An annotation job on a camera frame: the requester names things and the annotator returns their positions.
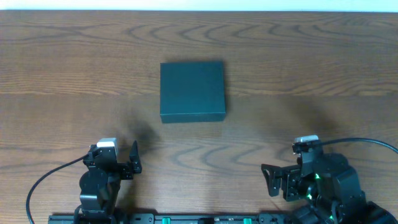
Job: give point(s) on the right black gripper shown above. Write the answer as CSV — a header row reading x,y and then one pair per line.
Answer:
x,y
292,176

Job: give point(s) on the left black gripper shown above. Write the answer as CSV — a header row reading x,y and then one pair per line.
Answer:
x,y
126,172

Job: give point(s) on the dark green box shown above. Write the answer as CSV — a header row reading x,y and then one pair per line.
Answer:
x,y
192,92

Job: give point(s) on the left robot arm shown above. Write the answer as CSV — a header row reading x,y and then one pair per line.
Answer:
x,y
101,183

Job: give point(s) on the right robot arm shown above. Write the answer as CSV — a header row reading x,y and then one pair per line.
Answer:
x,y
329,185

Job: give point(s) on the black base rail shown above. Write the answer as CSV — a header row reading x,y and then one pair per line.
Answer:
x,y
148,218

